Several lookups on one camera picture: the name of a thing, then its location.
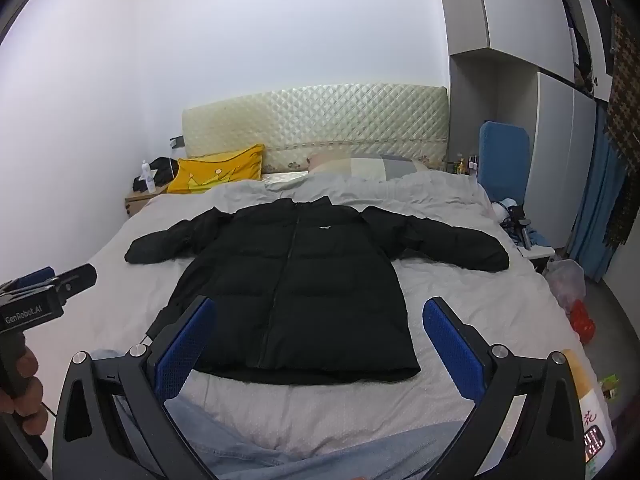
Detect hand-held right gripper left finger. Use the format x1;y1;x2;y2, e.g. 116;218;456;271
52;296;221;480

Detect small toiletry bottles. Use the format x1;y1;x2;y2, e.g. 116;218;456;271
447;152;480;176

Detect white printed shopping bag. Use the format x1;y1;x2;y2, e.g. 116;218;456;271
560;347;618;480

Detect black bag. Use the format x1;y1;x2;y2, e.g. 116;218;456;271
132;157;181;193

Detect wooden nightstand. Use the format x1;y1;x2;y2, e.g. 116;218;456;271
124;182;173;218

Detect red plastic bag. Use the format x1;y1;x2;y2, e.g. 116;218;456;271
570;300;597;343

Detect cream quilted headboard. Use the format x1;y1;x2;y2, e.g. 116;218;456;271
181;85;449;176

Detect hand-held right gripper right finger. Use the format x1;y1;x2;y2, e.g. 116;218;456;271
422;296;586;480

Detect person's left hand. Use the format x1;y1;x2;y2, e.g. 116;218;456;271
0;345;47;437

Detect blue padded chair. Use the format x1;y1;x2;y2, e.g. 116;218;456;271
479;120;532;211

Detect brown patterned hanging garment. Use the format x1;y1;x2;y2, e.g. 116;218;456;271
602;10;640;248

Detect black puffer jacket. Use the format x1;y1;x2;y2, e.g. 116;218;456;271
124;198;511;387

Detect blue curtain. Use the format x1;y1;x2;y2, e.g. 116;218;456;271
567;130;628;281

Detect open white cardboard box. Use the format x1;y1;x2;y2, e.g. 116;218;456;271
435;0;616;261

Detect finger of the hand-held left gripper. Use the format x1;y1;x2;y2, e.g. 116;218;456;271
47;263;98;308
0;266;57;295

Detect patchwork pillow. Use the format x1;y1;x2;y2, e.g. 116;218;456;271
306;152;431;181

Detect yellow pillow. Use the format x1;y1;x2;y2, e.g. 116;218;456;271
166;143;266;195

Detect white side table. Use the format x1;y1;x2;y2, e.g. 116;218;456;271
520;245;556;274

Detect black device stand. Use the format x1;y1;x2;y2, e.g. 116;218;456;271
502;204;535;252

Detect grey textured duvet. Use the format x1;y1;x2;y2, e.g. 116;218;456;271
75;167;601;461

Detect clear plastic bag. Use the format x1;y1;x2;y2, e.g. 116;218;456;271
544;257;587;311

